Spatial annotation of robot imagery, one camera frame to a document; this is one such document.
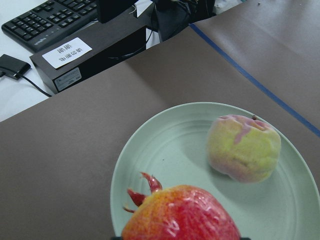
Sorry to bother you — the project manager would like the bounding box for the peach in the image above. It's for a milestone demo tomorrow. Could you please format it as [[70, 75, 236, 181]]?
[[206, 114, 281, 183]]

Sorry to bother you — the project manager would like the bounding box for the red pomegranate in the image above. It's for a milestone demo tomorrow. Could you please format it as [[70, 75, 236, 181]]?
[[121, 172, 241, 240]]

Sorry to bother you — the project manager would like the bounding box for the green plate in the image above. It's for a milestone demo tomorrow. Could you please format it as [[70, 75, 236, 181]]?
[[110, 102, 320, 240]]

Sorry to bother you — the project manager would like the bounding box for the black computer box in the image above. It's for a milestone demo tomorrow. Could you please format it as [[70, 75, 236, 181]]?
[[30, 13, 157, 94]]

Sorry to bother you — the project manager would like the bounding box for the black keyboard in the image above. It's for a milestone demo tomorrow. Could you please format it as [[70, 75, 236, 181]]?
[[1, 0, 98, 53]]

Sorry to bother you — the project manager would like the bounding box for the small black adapter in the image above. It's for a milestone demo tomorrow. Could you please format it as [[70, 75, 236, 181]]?
[[0, 54, 31, 80]]

